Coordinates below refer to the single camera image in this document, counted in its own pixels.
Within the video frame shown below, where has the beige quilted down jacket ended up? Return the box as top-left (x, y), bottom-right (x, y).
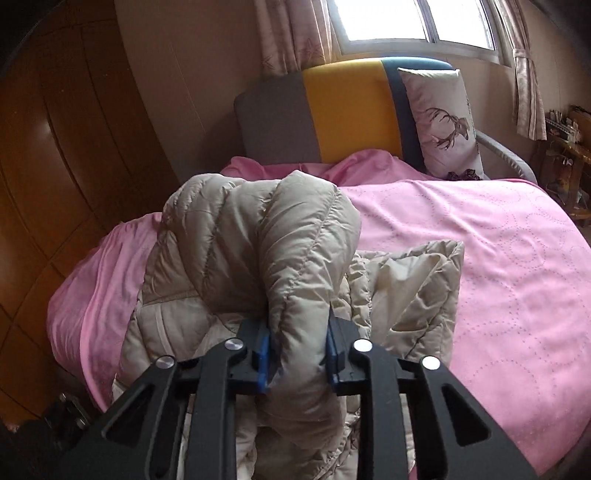
top-left (112, 172), bottom-right (464, 479)

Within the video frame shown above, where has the pink bed blanket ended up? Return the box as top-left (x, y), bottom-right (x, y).
top-left (47, 150), bottom-right (590, 474)

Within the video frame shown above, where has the deer print pillow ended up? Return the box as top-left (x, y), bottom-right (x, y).
top-left (399, 68), bottom-right (484, 179)

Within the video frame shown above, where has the grey yellow blue headboard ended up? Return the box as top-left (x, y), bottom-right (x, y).
top-left (235, 56), bottom-right (450, 172)

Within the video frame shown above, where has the cluttered wooden desk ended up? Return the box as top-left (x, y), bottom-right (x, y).
top-left (536, 105), bottom-right (590, 227)

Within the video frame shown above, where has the brown wooden wardrobe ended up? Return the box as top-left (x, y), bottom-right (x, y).
top-left (1, 1), bottom-right (177, 426)

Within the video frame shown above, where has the right pink curtain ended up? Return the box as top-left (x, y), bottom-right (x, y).
top-left (495, 0), bottom-right (547, 141)

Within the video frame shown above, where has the pink curtain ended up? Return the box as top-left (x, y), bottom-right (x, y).
top-left (495, 0), bottom-right (547, 141)
top-left (253, 0), bottom-right (335, 78)

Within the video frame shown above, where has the left pink curtain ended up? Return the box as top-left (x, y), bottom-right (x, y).
top-left (253, 0), bottom-right (335, 78)

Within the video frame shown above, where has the window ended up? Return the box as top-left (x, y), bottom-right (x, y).
top-left (329, 0), bottom-right (510, 65)

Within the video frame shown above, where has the grey curved bed rail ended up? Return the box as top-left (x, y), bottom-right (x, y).
top-left (475, 130), bottom-right (538, 185)

